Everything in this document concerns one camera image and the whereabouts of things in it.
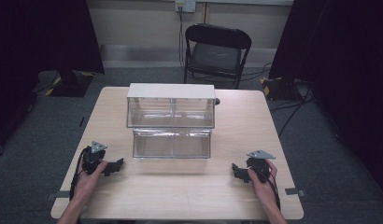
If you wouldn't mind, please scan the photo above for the black stand base striped tape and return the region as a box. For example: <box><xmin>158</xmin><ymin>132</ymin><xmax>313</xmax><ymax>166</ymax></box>
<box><xmin>259</xmin><ymin>76</ymin><xmax>305</xmax><ymax>102</ymax></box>
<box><xmin>44</xmin><ymin>69</ymin><xmax>96</xmax><ymax>98</ymax></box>

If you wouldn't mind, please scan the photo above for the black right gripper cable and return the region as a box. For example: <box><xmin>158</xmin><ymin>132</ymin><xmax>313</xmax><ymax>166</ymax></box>
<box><xmin>267</xmin><ymin>173</ymin><xmax>282</xmax><ymax>211</ymax></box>

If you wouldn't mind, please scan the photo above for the clear storage cabinet white top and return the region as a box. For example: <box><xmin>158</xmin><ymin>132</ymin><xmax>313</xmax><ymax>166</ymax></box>
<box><xmin>126</xmin><ymin>82</ymin><xmax>217</xmax><ymax>130</ymax></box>

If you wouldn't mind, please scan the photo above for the clear plastic drawer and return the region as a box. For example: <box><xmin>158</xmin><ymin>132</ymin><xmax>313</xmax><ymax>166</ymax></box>
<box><xmin>132</xmin><ymin>127</ymin><xmax>213</xmax><ymax>160</ymax></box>

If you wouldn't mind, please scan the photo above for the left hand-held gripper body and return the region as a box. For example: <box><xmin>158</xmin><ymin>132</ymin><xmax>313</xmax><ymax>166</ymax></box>
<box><xmin>81</xmin><ymin>140</ymin><xmax>108</xmax><ymax>175</ymax></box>

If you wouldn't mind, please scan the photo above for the grey tape strip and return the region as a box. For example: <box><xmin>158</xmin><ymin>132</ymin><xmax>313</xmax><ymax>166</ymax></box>
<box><xmin>284</xmin><ymin>187</ymin><xmax>307</xmax><ymax>197</ymax></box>
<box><xmin>45</xmin><ymin>189</ymin><xmax>71</xmax><ymax>202</ymax></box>

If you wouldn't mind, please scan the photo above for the black folding chair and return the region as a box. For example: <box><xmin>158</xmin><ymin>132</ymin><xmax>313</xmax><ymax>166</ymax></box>
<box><xmin>183</xmin><ymin>22</ymin><xmax>253</xmax><ymax>91</ymax></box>

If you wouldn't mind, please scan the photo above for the thin black floor cable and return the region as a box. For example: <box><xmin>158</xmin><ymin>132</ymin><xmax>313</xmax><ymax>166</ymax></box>
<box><xmin>241</xmin><ymin>62</ymin><xmax>274</xmax><ymax>82</ymax></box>

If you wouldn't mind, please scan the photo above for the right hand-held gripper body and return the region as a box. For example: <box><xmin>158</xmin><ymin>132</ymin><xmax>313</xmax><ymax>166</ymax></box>
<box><xmin>246</xmin><ymin>149</ymin><xmax>277</xmax><ymax>184</ymax></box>

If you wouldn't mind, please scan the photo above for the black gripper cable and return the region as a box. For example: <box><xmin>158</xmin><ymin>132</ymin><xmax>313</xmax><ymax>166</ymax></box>
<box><xmin>68</xmin><ymin>147</ymin><xmax>91</xmax><ymax>202</ymax></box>
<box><xmin>267</xmin><ymin>173</ymin><xmax>282</xmax><ymax>211</ymax></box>

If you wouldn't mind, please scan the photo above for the dark curtain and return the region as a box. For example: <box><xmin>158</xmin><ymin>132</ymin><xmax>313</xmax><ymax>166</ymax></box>
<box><xmin>268</xmin><ymin>0</ymin><xmax>383</xmax><ymax>200</ymax></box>
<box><xmin>0</xmin><ymin>0</ymin><xmax>106</xmax><ymax>158</ymax></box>

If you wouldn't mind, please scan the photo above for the person's left hand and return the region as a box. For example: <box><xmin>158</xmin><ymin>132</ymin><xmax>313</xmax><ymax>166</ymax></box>
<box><xmin>73</xmin><ymin>160</ymin><xmax>109</xmax><ymax>203</ymax></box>

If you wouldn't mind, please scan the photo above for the white wall socket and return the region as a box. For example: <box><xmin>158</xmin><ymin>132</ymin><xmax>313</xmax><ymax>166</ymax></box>
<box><xmin>175</xmin><ymin>0</ymin><xmax>197</xmax><ymax>14</ymax></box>

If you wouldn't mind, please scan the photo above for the person's right hand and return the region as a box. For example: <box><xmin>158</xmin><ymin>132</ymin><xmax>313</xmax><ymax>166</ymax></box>
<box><xmin>247</xmin><ymin>159</ymin><xmax>278</xmax><ymax>203</ymax></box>

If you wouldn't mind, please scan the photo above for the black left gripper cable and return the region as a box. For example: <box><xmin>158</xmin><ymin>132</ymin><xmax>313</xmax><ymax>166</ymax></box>
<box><xmin>68</xmin><ymin>147</ymin><xmax>91</xmax><ymax>202</ymax></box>

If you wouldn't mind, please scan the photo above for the black wall socket cable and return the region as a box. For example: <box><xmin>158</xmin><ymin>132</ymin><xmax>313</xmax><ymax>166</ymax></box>
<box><xmin>177</xmin><ymin>7</ymin><xmax>187</xmax><ymax>72</ymax></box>

